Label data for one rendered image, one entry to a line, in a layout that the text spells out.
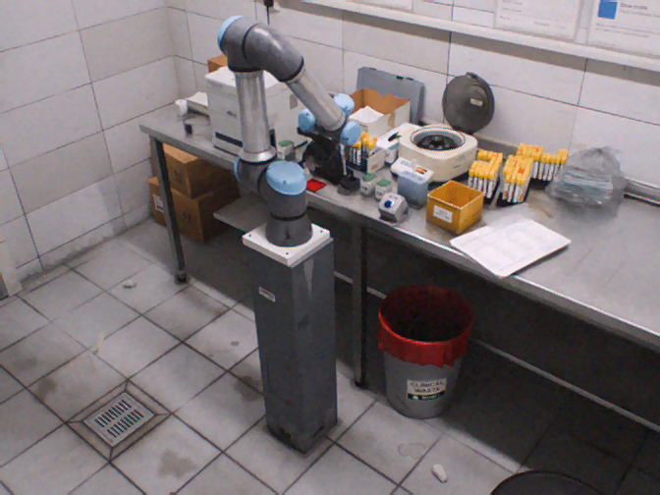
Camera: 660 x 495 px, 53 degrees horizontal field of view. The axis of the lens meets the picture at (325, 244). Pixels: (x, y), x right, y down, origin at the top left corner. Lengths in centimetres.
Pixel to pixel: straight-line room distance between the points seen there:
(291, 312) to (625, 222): 112
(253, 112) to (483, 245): 80
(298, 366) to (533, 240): 87
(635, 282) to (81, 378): 221
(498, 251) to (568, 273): 21
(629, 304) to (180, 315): 205
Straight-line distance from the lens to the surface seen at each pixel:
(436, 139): 248
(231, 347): 306
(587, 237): 225
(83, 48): 358
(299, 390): 237
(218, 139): 272
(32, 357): 328
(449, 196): 229
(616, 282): 208
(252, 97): 197
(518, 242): 214
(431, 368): 250
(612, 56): 237
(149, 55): 380
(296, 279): 205
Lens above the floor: 206
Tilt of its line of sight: 34 degrees down
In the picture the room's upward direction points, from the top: 2 degrees counter-clockwise
